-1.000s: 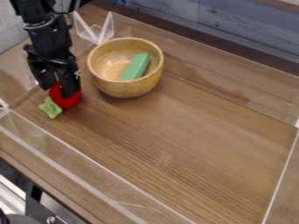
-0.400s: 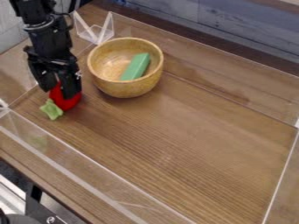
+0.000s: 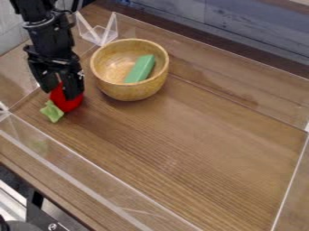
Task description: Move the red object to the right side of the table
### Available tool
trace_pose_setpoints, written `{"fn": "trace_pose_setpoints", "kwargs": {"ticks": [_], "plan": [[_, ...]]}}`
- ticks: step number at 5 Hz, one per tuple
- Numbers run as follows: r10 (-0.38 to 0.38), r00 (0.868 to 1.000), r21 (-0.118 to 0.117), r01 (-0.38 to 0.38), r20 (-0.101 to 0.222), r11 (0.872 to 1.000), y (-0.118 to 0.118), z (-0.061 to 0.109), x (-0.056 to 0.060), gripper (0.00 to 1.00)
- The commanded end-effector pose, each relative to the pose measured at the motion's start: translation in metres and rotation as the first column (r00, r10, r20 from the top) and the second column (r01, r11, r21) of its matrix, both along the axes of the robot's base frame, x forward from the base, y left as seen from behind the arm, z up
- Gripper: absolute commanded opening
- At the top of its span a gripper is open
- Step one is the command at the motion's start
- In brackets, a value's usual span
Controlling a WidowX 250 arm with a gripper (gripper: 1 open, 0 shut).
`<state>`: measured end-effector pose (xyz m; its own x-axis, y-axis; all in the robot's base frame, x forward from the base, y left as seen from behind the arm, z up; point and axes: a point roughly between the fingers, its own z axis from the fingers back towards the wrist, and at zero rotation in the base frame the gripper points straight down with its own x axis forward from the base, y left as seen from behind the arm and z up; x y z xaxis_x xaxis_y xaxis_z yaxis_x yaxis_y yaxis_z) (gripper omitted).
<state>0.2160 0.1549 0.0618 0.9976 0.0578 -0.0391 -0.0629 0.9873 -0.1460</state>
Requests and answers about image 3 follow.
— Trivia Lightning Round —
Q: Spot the clear acrylic corner bracket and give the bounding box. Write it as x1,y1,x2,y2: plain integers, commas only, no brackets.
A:
75,12,118,46

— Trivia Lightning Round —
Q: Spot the red plush strawberry toy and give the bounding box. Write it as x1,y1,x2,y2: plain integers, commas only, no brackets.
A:
40,84,83,123

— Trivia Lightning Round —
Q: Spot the light wooden bowl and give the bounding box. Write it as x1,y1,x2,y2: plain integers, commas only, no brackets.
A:
90,39,170,101

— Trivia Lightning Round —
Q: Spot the clear acrylic tray wall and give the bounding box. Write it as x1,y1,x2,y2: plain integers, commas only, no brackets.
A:
0,16,309,231

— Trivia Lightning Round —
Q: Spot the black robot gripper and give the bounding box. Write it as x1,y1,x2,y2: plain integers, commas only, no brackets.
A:
23,13,84,100

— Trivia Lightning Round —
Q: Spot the green rectangular block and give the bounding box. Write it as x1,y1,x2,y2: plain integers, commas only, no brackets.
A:
124,54,155,83

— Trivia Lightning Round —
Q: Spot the black table frame bracket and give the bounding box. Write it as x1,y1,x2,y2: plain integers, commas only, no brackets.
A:
25,189,70,231

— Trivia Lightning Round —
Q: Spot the black cable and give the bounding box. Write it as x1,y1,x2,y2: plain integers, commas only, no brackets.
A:
0,215,9,231

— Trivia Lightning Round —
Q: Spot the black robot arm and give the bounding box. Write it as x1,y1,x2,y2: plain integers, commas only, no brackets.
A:
9,0,84,100

